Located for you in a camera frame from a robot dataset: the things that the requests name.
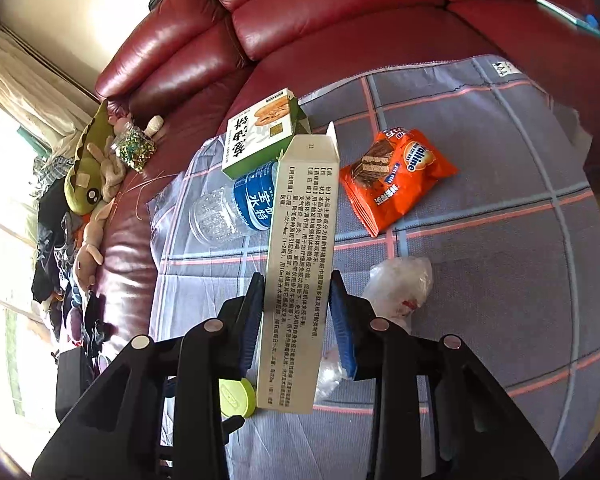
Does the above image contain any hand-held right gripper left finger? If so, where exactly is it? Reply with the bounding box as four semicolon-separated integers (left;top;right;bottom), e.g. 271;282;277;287
32;271;267;480

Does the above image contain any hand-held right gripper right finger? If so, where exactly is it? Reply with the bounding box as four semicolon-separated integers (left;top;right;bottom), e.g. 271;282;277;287
328;269;561;480

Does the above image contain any clear printed plastic wrapper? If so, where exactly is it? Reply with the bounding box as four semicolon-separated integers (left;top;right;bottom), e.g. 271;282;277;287
314;347;356;403

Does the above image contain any green plastic lid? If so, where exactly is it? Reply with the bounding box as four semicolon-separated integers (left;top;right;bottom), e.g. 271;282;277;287
219;377;258;418

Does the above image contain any white plastic bag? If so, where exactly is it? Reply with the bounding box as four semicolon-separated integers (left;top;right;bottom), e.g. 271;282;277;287
362;255;435;333

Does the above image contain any large white green medicine box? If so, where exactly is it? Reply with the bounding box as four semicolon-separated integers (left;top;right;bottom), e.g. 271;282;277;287
255;121;341;416

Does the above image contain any clear water bottle blue label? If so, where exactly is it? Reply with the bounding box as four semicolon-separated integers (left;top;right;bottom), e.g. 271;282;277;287
188;160;281;247

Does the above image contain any orange wafer snack packet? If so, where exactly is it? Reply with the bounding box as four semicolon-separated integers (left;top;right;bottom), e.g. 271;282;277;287
338;127;460;237

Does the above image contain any small green biscuit box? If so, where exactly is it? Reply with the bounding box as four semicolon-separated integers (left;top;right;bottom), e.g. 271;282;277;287
221;87;311;180

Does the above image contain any grey plaid cloth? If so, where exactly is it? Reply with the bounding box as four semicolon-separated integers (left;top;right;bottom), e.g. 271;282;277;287
147;55;600;480

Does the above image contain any dark box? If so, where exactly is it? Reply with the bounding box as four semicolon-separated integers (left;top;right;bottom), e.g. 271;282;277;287
55;347;98;423

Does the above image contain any beige plush doll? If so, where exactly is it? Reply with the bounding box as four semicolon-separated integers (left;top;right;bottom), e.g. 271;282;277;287
74;112;166;288

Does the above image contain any bag of shiny sequins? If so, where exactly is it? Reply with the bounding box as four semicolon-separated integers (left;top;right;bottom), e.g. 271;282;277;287
110;125;157;173

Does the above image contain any green plush toy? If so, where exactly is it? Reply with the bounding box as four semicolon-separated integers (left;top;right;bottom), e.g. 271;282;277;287
62;100;131;216

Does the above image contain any red leather sofa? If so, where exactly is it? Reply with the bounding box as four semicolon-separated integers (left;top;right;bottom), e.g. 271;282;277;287
87;0;600;361

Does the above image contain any cream curtain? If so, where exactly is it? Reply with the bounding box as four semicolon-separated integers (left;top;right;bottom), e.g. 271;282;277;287
0;22;98;146

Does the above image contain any thin teal book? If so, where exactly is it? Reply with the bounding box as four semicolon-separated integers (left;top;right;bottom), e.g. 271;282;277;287
535;0;600;46

